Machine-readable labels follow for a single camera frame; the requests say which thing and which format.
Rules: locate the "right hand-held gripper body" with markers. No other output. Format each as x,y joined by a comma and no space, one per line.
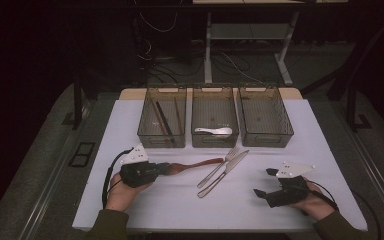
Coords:
290,193

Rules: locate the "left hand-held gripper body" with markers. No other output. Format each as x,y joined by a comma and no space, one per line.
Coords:
138,173

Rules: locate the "brown wooden spoon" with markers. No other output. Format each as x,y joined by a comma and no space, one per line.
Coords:
196,164

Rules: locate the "black chopstick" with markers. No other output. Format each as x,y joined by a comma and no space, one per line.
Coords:
162,116
170,131

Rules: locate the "transparent brown plastic bin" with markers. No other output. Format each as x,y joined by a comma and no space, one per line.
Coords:
265,118
214,110
146,123

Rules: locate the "white plastic spoon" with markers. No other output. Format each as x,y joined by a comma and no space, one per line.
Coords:
223,131

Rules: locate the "person's left hand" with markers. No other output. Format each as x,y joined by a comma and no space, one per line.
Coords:
121,196

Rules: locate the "person's right hand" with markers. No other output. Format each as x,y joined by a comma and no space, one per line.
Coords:
316,205

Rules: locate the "white table mat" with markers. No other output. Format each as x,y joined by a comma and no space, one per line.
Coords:
126,200

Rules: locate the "metal table knife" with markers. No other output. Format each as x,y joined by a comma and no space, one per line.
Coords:
238,158

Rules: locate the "metal fork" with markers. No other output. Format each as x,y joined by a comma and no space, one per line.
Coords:
231,154

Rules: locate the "white metal desk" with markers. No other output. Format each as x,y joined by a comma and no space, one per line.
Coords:
246,31

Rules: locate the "slanted black stand bar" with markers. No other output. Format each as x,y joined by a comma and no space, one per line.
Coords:
363,56

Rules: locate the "silver floor rail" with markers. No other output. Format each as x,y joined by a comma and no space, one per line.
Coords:
380,186
46,186

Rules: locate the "black metal stand post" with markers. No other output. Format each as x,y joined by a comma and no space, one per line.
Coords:
351,106
77,100

